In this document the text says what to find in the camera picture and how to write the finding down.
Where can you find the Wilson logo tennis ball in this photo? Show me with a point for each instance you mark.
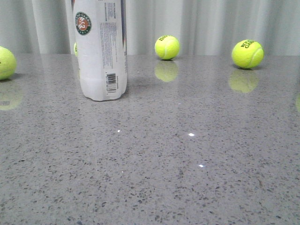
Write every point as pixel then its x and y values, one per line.
pixel 75 49

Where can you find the grey pleated curtain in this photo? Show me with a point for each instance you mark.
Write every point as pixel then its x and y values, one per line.
pixel 203 27

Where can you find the middle yellow tennis ball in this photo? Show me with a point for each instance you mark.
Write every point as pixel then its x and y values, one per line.
pixel 167 47

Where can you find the white blue tennis ball can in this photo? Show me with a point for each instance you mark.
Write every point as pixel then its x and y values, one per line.
pixel 100 34

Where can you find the Roland Garros tennis ball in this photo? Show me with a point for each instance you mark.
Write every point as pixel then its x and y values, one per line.
pixel 247 54

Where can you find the far left tennis ball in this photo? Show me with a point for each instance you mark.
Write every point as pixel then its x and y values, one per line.
pixel 7 63

